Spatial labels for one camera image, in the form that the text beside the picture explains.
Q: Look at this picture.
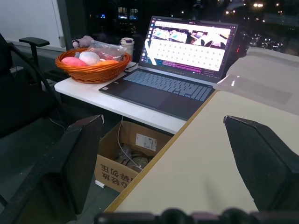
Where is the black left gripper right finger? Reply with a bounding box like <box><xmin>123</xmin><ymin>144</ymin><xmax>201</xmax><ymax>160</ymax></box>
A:
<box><xmin>223</xmin><ymin>115</ymin><xmax>299</xmax><ymax>212</ymax></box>

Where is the open grey laptop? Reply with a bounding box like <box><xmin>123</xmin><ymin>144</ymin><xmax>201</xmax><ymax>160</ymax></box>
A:
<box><xmin>98</xmin><ymin>15</ymin><xmax>239</xmax><ymax>121</ymax></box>

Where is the orange plush toy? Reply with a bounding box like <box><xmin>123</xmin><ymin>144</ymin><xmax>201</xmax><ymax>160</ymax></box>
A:
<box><xmin>96</xmin><ymin>59</ymin><xmax>120</xmax><ymax>66</ymax></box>

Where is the pink plush toy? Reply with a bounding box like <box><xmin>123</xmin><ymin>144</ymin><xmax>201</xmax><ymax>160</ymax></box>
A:
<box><xmin>61</xmin><ymin>56</ymin><xmax>88</xmax><ymax>67</ymax></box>

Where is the grey plush toy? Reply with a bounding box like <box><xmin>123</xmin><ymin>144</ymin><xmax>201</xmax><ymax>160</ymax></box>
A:
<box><xmin>71</xmin><ymin>35</ymin><xmax>94</xmax><ymax>49</ymax></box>

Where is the white plush toy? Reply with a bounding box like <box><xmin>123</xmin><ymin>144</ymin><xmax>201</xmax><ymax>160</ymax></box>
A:
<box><xmin>78</xmin><ymin>51</ymin><xmax>101</xmax><ymax>66</ymax></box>

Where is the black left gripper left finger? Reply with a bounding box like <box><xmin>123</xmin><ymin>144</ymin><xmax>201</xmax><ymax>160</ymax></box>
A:
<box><xmin>0</xmin><ymin>114</ymin><xmax>105</xmax><ymax>224</ymax></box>

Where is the black cable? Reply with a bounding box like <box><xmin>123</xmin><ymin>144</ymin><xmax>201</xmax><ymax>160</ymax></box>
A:
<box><xmin>123</xmin><ymin>61</ymin><xmax>140</xmax><ymax>73</ymax></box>

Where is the black office chair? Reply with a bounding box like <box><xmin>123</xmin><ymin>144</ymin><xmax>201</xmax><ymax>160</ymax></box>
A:
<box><xmin>0</xmin><ymin>32</ymin><xmax>67</xmax><ymax>138</ymax></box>

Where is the white cable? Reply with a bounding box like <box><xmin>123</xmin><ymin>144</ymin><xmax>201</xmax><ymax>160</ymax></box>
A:
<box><xmin>116</xmin><ymin>114</ymin><xmax>143</xmax><ymax>171</ymax></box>

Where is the brown cardboard box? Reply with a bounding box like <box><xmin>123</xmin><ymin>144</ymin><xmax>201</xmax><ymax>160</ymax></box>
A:
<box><xmin>93</xmin><ymin>120</ymin><xmax>173</xmax><ymax>193</ymax></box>

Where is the white lidded cup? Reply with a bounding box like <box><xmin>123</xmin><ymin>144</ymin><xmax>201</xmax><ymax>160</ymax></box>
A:
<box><xmin>120</xmin><ymin>37</ymin><xmax>135</xmax><ymax>63</ymax></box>

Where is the white side table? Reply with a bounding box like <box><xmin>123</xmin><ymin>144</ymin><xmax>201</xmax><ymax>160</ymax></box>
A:
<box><xmin>54</xmin><ymin>61</ymin><xmax>187</xmax><ymax>135</ymax></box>

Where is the clear plastic bag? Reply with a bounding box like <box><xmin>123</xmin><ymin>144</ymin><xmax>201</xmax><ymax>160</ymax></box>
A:
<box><xmin>87</xmin><ymin>39</ymin><xmax>128</xmax><ymax>62</ymax></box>

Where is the orange wicker basket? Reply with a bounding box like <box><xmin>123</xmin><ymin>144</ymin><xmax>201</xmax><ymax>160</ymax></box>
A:
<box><xmin>55</xmin><ymin>48</ymin><xmax>132</xmax><ymax>84</ymax></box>

